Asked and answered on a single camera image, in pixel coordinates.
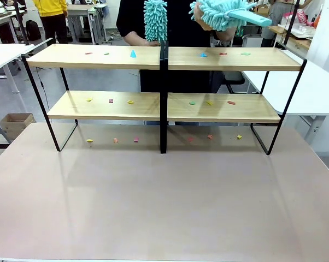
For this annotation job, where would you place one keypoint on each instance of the white table with grey legs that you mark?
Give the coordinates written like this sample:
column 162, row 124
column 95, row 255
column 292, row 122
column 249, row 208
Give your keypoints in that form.
column 6, row 52

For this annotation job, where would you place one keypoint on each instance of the brown cardboard box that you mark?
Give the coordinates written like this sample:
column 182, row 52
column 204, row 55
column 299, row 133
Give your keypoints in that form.
column 15, row 125

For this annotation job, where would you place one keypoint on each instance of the person in black shirt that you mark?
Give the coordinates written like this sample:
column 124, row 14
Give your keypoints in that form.
column 181, row 21

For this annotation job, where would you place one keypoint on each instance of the light wooden desk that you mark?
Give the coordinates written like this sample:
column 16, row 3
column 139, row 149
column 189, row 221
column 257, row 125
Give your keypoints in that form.
column 297, row 41

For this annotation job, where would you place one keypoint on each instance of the person in yellow jacket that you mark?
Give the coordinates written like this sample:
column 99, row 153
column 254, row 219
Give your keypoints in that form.
column 51, row 11

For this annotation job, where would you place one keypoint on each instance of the person's left hand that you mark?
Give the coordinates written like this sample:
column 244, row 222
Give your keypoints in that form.
column 198, row 12

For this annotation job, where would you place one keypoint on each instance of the person's right forearm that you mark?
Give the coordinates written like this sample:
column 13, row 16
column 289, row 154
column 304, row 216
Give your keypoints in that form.
column 134, row 38

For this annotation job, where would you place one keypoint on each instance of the wood two-tier shelf black frame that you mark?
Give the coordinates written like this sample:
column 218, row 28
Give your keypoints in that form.
column 230, row 58
column 99, row 57

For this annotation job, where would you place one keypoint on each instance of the grey background desk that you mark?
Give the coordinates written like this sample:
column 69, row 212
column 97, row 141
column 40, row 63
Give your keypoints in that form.
column 82, row 11

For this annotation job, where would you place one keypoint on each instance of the grey metal cabinet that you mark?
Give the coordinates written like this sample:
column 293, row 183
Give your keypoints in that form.
column 253, row 41

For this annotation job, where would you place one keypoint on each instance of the blue paper scrap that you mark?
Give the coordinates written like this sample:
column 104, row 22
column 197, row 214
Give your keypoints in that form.
column 133, row 54
column 203, row 55

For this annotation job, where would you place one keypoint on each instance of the white background workbench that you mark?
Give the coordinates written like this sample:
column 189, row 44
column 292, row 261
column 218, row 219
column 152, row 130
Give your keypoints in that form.
column 0, row 19

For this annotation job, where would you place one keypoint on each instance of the pink printed bag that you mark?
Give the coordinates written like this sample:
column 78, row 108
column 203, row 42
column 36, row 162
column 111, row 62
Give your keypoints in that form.
column 302, row 17

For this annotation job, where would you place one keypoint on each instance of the black backpack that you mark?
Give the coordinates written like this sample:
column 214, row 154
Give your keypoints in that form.
column 33, row 30

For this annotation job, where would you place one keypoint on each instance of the black stand pole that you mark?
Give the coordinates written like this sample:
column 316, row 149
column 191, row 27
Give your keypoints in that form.
column 291, row 24
column 20, row 24

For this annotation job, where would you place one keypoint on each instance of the large white table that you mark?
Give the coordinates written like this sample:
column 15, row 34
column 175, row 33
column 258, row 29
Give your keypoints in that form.
column 317, row 92

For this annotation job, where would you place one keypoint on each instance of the person's right hand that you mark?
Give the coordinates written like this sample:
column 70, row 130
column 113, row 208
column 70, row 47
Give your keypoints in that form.
column 153, row 43

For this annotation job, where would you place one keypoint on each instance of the black chair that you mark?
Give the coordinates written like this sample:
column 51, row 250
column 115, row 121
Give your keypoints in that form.
column 234, row 76

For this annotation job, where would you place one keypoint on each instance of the person in grey clothes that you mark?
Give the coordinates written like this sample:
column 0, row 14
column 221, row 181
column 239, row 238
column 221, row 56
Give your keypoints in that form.
column 276, row 16

